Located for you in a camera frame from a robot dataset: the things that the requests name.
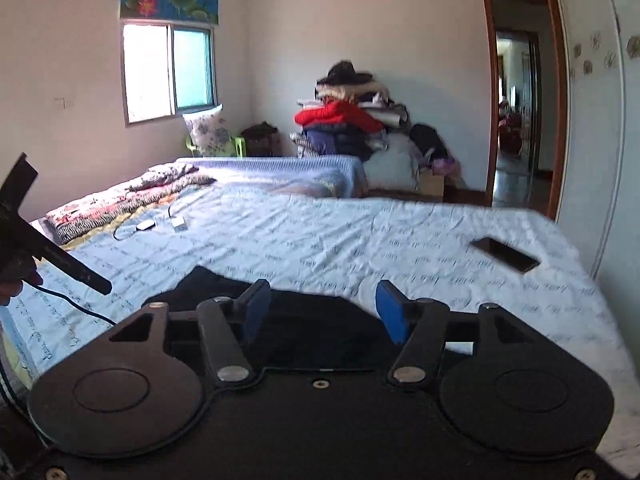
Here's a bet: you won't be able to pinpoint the wooden door frame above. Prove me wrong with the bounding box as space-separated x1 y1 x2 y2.
483 0 568 219

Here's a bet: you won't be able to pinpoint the window with green frame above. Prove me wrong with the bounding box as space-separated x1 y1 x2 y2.
120 21 218 126

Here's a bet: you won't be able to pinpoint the white script-print bed quilt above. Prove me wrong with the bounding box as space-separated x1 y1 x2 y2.
1 186 639 476

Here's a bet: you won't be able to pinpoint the red jacket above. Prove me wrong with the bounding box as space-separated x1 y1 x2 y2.
294 101 385 133

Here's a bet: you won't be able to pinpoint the pile of clothes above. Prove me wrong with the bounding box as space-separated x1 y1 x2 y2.
290 60 461 198

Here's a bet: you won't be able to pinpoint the white charger with cable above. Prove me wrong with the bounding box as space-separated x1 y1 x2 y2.
112 202 189 242

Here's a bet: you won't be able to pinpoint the floral pillow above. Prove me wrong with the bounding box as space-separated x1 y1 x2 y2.
182 104 234 157

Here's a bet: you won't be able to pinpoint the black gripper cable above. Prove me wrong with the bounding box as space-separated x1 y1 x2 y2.
0 278 120 411

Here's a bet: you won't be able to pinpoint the black bag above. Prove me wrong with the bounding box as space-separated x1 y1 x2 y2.
240 122 281 157

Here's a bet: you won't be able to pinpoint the green plastic chair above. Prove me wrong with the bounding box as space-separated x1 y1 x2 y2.
184 136 247 158

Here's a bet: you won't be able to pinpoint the cardboard box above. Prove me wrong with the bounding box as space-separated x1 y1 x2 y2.
418 170 445 202

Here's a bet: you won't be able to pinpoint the floral patterned blanket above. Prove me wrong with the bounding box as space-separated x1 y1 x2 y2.
41 162 216 245

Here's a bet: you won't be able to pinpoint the person's left hand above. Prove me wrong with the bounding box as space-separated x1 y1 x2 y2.
0 272 43 307

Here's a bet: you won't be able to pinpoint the black smartphone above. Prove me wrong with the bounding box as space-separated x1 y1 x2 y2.
470 236 540 274

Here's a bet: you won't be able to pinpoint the black pants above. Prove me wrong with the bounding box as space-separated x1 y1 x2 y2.
142 266 399 372

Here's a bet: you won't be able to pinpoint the folded blue blanket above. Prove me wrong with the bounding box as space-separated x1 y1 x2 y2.
177 155 369 198

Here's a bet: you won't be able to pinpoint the white wardrobe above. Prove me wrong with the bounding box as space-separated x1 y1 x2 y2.
559 0 639 352

